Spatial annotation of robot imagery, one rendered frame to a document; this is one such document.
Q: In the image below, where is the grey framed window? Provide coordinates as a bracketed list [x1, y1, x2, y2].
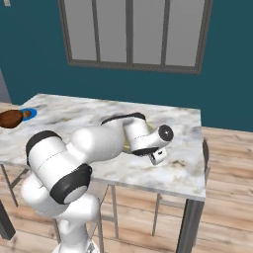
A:
[57, 0, 213, 75]

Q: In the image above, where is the grey metal stool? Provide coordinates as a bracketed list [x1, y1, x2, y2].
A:
[0, 163, 32, 209]
[202, 137, 212, 182]

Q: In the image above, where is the blue plate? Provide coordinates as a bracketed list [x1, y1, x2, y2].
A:
[19, 108, 39, 123]

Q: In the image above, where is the brown bowl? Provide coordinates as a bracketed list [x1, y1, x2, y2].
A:
[0, 109, 25, 129]

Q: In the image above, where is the dark grey counter leg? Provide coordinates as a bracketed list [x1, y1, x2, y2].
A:
[175, 197, 206, 253]
[0, 200, 17, 241]

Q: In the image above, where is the grey cabinet side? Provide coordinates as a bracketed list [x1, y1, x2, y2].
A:
[0, 68, 13, 104]

